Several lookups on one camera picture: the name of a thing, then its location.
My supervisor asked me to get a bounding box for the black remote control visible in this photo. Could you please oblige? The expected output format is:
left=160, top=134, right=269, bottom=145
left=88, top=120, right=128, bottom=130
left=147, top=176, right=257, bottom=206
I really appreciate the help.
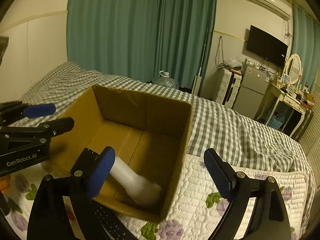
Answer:
left=91, top=200, right=137, bottom=240

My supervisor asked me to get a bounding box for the white plastic bottle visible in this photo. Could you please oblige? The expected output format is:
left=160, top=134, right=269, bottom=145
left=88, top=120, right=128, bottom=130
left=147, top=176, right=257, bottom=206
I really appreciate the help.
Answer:
left=110, top=156, right=162, bottom=207

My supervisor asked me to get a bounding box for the left hand orange glove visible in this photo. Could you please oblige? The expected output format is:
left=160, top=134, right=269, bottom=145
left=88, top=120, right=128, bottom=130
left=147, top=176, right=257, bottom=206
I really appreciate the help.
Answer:
left=0, top=175, right=11, bottom=194

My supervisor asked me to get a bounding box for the white floral quilt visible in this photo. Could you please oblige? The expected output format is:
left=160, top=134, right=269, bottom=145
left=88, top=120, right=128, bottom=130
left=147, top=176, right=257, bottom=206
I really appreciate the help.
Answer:
left=4, top=156, right=315, bottom=239

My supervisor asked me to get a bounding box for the grey checkered bed sheet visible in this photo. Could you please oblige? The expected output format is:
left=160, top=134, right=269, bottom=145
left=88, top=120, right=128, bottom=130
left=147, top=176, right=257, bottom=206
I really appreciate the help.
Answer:
left=11, top=61, right=311, bottom=173

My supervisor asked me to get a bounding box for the white dressing table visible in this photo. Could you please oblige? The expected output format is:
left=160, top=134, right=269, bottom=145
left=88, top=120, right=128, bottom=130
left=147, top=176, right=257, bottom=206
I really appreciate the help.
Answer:
left=254, top=84, right=308, bottom=138

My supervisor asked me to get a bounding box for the brown cardboard box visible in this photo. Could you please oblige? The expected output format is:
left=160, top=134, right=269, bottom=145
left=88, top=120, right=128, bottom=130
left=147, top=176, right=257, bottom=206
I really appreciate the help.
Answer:
left=49, top=85, right=193, bottom=223

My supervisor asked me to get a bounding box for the silver small refrigerator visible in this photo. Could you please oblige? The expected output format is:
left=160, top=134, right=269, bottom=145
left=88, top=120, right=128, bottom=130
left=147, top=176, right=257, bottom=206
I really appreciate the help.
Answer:
left=232, top=65, right=269, bottom=119

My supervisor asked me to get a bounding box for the white suitcase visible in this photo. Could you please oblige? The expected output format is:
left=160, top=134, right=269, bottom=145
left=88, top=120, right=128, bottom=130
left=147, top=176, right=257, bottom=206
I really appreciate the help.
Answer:
left=213, top=68, right=242, bottom=108

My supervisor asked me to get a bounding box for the large green curtain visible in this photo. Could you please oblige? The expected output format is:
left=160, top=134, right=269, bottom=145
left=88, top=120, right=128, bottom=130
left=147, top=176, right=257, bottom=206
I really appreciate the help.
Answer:
left=66, top=0, right=216, bottom=88

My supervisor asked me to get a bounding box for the white upright mop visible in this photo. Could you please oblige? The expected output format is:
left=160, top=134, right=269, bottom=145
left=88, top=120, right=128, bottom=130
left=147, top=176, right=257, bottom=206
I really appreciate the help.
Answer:
left=191, top=28, right=208, bottom=96

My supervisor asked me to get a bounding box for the oval white vanity mirror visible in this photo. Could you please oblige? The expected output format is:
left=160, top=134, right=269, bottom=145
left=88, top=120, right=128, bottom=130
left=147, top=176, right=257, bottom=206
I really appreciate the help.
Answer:
left=283, top=54, right=303, bottom=85

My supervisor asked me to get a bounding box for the clear water jug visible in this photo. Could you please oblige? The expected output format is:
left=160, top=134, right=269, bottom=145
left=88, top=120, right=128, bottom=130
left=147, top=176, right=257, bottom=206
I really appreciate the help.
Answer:
left=152, top=70, right=177, bottom=89

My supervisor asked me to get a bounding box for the right green curtain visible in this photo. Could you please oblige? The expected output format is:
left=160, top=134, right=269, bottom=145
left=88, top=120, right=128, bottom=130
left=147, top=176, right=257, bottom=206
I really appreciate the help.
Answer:
left=292, top=3, right=319, bottom=93

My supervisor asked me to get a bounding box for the white air conditioner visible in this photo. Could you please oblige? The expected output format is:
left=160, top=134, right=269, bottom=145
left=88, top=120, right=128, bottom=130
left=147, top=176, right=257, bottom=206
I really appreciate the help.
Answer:
left=248, top=0, right=292, bottom=20

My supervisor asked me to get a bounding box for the black wall television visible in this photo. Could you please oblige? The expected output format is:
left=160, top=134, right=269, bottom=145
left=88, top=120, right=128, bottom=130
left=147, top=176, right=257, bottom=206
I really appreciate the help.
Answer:
left=246, top=25, right=288, bottom=68

